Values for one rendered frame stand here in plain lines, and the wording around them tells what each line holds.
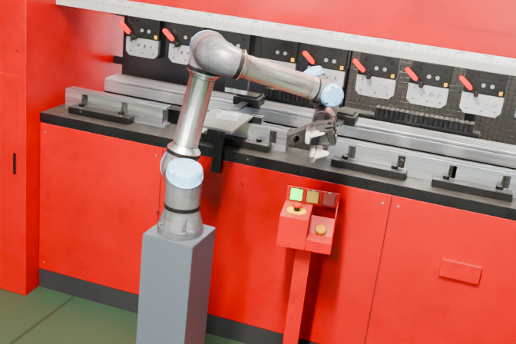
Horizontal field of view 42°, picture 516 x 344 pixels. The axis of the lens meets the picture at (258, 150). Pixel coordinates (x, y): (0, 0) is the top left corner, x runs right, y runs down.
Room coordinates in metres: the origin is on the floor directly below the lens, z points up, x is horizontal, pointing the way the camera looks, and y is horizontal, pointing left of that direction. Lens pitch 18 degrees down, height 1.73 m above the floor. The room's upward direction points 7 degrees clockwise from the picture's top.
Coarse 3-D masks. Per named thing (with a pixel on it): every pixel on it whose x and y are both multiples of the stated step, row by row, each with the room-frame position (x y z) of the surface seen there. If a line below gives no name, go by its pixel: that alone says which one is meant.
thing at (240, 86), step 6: (228, 78) 2.76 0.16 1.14; (240, 78) 2.75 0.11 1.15; (228, 84) 2.76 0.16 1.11; (234, 84) 2.75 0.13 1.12; (240, 84) 2.75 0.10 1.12; (246, 84) 2.74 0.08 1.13; (228, 90) 2.77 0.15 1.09; (234, 90) 2.76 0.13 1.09; (240, 90) 2.76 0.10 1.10; (246, 90) 2.74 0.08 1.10
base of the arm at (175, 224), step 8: (168, 208) 1.97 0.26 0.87; (160, 216) 2.00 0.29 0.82; (168, 216) 1.96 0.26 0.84; (176, 216) 1.96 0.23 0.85; (184, 216) 1.96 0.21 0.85; (192, 216) 1.97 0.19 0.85; (200, 216) 2.02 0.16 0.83; (160, 224) 1.99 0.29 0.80; (168, 224) 1.95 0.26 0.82; (176, 224) 1.95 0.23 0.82; (184, 224) 1.95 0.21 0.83; (192, 224) 1.96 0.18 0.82; (200, 224) 2.00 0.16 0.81; (160, 232) 1.96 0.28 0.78; (168, 232) 1.94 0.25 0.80; (176, 232) 1.94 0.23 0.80; (184, 232) 1.95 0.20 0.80; (192, 232) 1.96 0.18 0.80; (200, 232) 1.99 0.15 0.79
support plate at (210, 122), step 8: (208, 112) 2.70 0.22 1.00; (216, 112) 2.71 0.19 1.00; (208, 120) 2.58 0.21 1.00; (216, 120) 2.60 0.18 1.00; (224, 120) 2.61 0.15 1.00; (240, 120) 2.64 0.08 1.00; (248, 120) 2.66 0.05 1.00; (208, 128) 2.49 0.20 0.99; (216, 128) 2.48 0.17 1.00; (224, 128) 2.49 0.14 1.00; (232, 128) 2.50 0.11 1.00
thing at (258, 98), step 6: (234, 96) 2.95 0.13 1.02; (240, 96) 2.95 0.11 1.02; (246, 96) 2.94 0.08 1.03; (252, 96) 2.94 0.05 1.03; (258, 96) 2.95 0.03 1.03; (264, 96) 3.01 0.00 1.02; (234, 102) 2.95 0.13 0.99; (240, 102) 2.91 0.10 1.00; (246, 102) 2.93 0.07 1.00; (252, 102) 2.92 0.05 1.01; (258, 102) 2.92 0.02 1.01; (264, 102) 3.02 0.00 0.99; (234, 108) 2.79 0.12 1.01; (240, 108) 2.81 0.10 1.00
